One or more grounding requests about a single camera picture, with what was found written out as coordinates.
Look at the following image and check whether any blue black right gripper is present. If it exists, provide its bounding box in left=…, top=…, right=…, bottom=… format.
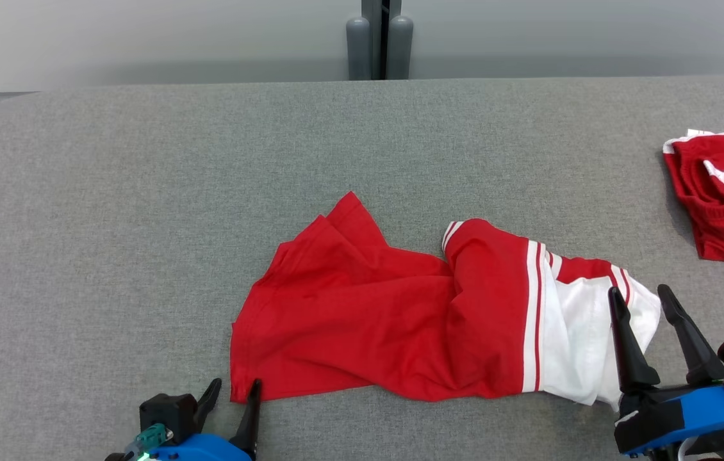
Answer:
left=607, top=284, right=724, bottom=459

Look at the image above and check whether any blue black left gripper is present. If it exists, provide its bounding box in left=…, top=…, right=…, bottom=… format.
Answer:
left=142, top=378, right=263, bottom=461

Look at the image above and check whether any red white striped jersey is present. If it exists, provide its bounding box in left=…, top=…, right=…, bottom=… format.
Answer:
left=229, top=190, right=662, bottom=411

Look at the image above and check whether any left camera cable teal plug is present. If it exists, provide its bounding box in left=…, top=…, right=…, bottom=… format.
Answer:
left=104, top=422, right=169, bottom=461

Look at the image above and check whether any grey cylindrical post bumper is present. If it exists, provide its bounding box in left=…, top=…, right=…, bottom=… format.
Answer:
left=386, top=15, right=415, bottom=81
left=345, top=16, right=373, bottom=82

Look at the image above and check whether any grey metal partition post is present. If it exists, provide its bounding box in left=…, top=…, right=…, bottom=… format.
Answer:
left=361, top=0, right=403, bottom=81

